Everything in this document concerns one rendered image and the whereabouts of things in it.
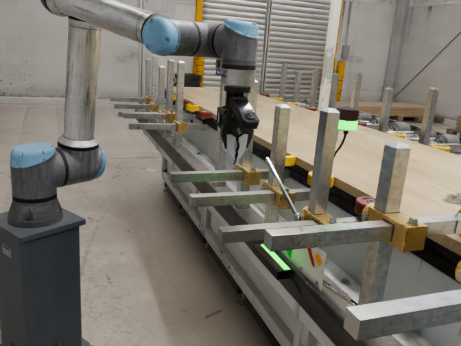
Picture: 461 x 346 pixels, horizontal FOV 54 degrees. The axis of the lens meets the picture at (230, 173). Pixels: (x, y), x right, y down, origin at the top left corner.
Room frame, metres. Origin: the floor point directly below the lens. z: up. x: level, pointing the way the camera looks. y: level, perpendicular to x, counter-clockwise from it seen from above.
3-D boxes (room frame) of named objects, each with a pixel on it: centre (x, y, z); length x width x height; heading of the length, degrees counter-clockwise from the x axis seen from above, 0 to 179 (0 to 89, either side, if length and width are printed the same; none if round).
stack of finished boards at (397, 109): (9.43, -2.99, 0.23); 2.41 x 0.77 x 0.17; 114
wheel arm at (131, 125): (2.43, 0.35, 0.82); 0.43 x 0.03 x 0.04; 111
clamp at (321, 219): (1.07, -0.24, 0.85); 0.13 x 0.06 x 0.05; 21
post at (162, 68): (2.96, 0.49, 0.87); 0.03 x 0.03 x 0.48; 21
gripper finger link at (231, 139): (1.21, 0.01, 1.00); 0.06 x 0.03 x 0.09; 22
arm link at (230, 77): (1.22, 0.00, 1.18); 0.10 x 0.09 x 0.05; 112
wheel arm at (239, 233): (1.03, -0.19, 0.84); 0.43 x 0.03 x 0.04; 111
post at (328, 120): (1.09, -0.23, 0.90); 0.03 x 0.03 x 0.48; 21
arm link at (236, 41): (1.22, 0.00, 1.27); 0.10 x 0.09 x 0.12; 52
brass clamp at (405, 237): (0.84, -0.33, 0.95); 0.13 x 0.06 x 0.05; 21
